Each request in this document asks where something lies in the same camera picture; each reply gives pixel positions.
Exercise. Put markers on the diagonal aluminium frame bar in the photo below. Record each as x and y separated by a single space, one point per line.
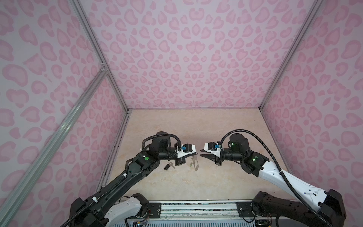
24 187

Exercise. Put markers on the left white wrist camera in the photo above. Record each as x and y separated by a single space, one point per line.
185 149

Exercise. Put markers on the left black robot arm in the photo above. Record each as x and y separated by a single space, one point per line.
102 210

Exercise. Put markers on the left corner aluminium post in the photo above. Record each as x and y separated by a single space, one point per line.
79 11

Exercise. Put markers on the right corner aluminium post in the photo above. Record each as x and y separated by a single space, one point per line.
307 23

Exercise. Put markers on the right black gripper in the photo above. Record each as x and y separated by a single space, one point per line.
213 158

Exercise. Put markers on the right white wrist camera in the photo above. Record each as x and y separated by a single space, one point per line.
213 148

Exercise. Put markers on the corner aluminium post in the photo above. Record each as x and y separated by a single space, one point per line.
79 11
307 23

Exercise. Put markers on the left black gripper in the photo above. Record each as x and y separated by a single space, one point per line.
180 161

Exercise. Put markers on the black headed key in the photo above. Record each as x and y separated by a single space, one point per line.
168 166

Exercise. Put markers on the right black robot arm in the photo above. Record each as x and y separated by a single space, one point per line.
315 207

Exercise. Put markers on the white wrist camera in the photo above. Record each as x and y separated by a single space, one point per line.
213 148
185 149

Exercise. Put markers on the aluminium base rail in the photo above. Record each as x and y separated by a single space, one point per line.
198 211

